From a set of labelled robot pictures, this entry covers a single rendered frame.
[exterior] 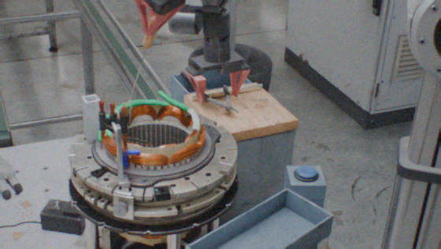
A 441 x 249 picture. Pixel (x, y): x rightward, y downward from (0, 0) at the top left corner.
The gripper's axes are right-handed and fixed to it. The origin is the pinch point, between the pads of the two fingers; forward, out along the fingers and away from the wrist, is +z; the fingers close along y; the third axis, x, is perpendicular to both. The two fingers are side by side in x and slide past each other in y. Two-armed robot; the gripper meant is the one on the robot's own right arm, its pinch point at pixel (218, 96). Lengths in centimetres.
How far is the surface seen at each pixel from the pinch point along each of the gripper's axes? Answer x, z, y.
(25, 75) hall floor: -266, 94, 7
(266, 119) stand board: 9.1, 3.3, -7.3
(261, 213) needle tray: 35.7, 6.3, 8.5
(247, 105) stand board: 2.1, 2.9, -6.3
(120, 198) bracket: 28.2, 0.4, 31.7
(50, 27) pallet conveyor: -295, 76, -17
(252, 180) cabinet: 10.6, 16.9, -3.0
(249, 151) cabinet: 11.0, 9.1, -2.0
